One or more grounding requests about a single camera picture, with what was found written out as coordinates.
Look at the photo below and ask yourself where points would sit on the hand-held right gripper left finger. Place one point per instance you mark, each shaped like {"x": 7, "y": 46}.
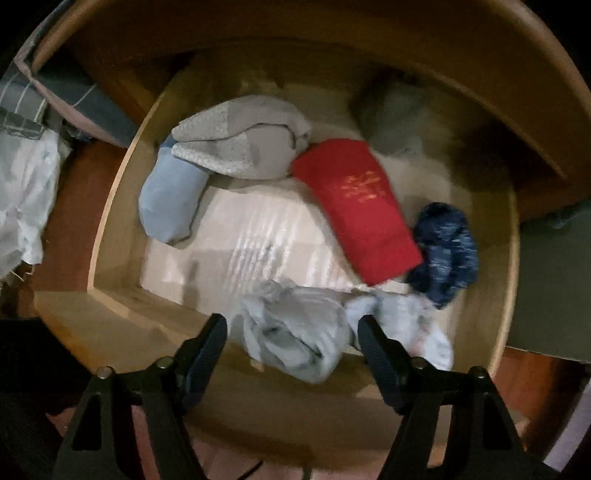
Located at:
{"x": 207, "y": 350}

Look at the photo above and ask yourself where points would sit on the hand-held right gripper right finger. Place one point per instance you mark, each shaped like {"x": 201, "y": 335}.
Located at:
{"x": 378, "y": 355}

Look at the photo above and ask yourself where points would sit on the white blue underwear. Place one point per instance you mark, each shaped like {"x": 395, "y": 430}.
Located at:
{"x": 415, "y": 327}

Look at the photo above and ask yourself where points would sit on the pale grey marked underwear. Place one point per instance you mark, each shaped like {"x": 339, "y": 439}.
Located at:
{"x": 286, "y": 327}

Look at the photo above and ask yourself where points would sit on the dark blue floral underwear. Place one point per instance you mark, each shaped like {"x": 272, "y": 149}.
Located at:
{"x": 443, "y": 254}

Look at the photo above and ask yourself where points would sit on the wooden drawer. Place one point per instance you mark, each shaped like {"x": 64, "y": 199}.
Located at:
{"x": 258, "y": 240}

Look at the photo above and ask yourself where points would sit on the red underwear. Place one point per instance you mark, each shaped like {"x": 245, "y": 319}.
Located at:
{"x": 364, "y": 221}

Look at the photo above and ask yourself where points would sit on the light blue underwear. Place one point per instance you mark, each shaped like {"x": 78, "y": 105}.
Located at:
{"x": 166, "y": 203}

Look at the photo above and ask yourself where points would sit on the beige hexagon print underwear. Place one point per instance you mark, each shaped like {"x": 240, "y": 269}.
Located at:
{"x": 258, "y": 147}

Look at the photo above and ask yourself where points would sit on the large grey box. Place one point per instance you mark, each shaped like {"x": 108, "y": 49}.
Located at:
{"x": 554, "y": 286}

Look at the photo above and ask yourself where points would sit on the white floral bedsheet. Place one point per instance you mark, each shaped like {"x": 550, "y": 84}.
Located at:
{"x": 23, "y": 194}

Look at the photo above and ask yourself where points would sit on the grey plaid bedding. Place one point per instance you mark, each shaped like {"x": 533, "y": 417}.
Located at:
{"x": 18, "y": 106}

